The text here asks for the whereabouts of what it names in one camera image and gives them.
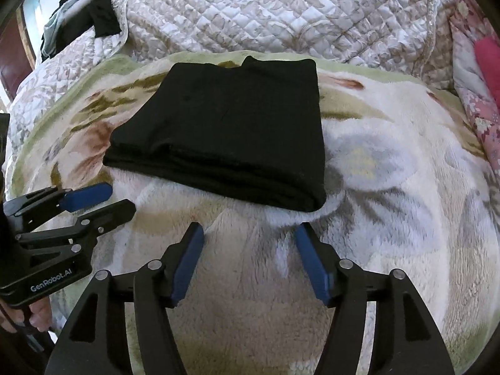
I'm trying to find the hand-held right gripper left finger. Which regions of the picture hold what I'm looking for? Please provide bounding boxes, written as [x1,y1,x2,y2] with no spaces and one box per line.
[47,222,206,375]

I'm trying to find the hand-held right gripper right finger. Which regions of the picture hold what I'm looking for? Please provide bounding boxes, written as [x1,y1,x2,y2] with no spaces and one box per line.
[295,222,456,375]

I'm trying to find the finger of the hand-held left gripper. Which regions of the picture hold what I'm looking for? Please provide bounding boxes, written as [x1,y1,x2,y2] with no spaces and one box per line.
[3,182,114,219]
[16,198,137,253]

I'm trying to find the black pants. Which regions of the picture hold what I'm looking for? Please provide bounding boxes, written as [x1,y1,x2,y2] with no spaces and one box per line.
[102,55,328,212]

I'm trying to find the person's left hand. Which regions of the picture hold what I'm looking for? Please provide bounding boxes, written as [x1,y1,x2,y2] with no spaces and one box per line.
[0,299,52,334]

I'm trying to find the person's dark clothing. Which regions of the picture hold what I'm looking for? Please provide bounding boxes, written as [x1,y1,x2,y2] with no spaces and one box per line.
[0,328,55,375]

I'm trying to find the floral fleece blanket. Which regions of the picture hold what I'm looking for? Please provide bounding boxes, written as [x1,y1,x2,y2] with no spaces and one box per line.
[8,49,500,375]

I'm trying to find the brown wooden door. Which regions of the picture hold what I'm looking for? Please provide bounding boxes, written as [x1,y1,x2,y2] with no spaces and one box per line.
[0,8,36,102]

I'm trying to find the grey-blue garment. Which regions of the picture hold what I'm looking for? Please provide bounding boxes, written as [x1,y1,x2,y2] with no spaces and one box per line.
[40,0,96,61]

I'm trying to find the black garment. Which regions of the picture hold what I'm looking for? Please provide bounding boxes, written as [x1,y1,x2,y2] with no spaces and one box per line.
[84,0,123,39]

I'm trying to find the pink floral quilt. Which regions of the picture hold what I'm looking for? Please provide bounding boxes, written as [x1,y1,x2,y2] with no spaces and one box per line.
[449,0,500,165]

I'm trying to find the beige quilted bedspread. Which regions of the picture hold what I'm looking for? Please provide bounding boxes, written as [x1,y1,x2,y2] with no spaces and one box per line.
[2,0,465,188]

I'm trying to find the pink pillow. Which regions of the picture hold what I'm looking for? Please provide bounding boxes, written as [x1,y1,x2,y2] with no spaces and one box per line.
[474,35,500,110]

